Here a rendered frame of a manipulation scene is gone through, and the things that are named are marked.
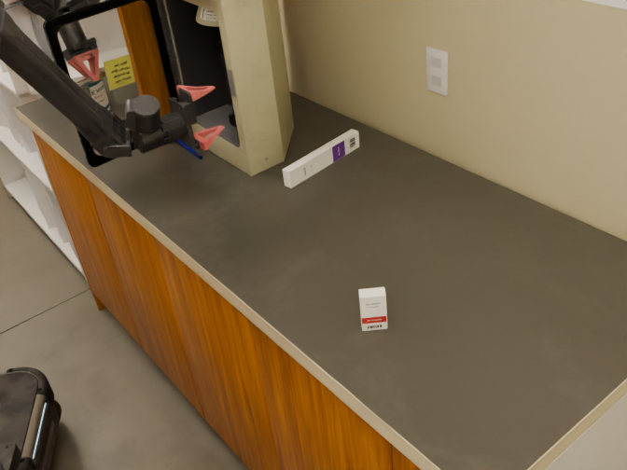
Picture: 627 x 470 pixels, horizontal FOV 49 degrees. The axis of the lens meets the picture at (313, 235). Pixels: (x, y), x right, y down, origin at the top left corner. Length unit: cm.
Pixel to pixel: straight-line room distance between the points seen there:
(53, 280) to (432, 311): 226
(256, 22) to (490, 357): 95
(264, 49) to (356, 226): 49
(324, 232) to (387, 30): 60
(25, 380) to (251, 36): 139
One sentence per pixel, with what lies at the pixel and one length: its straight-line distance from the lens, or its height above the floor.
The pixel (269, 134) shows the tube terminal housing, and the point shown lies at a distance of 184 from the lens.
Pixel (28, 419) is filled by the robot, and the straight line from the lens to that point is 239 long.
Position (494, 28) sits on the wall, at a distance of 166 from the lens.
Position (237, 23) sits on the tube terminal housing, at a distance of 170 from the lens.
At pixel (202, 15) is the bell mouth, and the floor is 134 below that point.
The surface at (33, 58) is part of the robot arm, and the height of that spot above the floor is 145.
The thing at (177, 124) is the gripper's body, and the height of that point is 122.
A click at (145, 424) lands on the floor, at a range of 255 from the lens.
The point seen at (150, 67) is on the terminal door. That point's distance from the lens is 196.
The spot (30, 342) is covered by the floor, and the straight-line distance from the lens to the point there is 305.
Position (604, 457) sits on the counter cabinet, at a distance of 143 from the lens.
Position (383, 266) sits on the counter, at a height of 94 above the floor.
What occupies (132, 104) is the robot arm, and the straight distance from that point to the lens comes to 147.
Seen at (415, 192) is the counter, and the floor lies 94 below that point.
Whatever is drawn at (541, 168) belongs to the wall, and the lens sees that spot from 170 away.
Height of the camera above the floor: 186
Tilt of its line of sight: 35 degrees down
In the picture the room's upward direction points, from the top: 7 degrees counter-clockwise
